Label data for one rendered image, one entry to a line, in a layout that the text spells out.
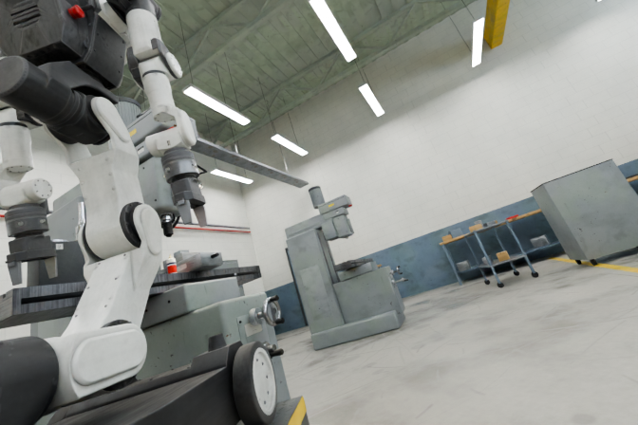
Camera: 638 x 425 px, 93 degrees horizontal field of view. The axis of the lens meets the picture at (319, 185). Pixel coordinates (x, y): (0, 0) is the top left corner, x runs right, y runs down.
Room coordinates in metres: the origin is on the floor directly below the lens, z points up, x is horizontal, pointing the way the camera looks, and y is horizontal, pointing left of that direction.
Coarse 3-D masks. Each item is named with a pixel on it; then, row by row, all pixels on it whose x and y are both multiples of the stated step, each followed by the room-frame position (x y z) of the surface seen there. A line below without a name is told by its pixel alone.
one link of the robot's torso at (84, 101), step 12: (84, 96) 0.65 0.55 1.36; (84, 108) 0.65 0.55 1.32; (72, 120) 0.65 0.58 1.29; (84, 120) 0.67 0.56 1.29; (96, 120) 0.69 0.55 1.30; (60, 132) 0.67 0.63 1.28; (72, 132) 0.68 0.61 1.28; (84, 132) 0.70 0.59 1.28; (96, 132) 0.72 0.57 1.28; (84, 144) 0.75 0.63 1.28
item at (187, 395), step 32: (0, 352) 0.48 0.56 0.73; (32, 352) 0.52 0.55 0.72; (224, 352) 0.88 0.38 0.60; (0, 384) 0.46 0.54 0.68; (32, 384) 0.51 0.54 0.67; (128, 384) 0.96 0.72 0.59; (160, 384) 0.86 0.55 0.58; (192, 384) 0.74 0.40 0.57; (224, 384) 0.83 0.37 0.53; (0, 416) 0.46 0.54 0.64; (32, 416) 0.51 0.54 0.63; (96, 416) 0.73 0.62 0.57; (128, 416) 0.60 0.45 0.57; (160, 416) 0.59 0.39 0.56; (192, 416) 0.67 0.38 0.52; (224, 416) 0.80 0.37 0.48
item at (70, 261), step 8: (56, 240) 1.07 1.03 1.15; (64, 240) 1.09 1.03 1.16; (56, 248) 1.05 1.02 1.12; (64, 248) 1.08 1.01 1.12; (72, 248) 1.10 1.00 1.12; (80, 248) 1.12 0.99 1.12; (56, 256) 1.05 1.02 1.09; (64, 256) 1.08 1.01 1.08; (72, 256) 1.10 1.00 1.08; (80, 256) 1.12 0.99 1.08; (32, 264) 1.04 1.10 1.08; (40, 264) 1.01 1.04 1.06; (64, 264) 1.07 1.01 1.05; (72, 264) 1.10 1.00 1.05; (80, 264) 1.12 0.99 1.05; (32, 272) 1.04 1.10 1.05; (40, 272) 1.01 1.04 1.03; (64, 272) 1.07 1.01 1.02; (72, 272) 1.10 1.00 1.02; (80, 272) 1.12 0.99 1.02; (32, 280) 1.04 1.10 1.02; (40, 280) 1.01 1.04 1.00; (48, 280) 1.03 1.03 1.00; (56, 280) 1.05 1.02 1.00; (64, 280) 1.07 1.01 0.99; (72, 280) 1.10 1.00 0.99; (80, 280) 1.12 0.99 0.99
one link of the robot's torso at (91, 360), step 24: (72, 336) 0.57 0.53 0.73; (96, 336) 0.62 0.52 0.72; (120, 336) 0.67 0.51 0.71; (144, 336) 0.76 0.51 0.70; (72, 360) 0.56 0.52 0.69; (96, 360) 0.60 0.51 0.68; (120, 360) 0.66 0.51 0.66; (144, 360) 0.75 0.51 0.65; (72, 384) 0.56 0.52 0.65; (96, 384) 0.61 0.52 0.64; (48, 408) 0.58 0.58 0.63
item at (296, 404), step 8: (288, 400) 1.07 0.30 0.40; (296, 400) 1.04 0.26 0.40; (280, 408) 1.02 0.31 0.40; (288, 408) 1.00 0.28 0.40; (296, 408) 0.98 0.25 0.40; (304, 408) 1.06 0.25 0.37; (280, 416) 0.95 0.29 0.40; (288, 416) 0.93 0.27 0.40; (296, 416) 0.96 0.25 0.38; (304, 416) 1.04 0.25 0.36; (240, 424) 0.99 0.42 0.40; (272, 424) 0.91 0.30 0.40; (280, 424) 0.89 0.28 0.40; (288, 424) 0.88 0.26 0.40; (296, 424) 0.95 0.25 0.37; (304, 424) 1.02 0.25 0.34
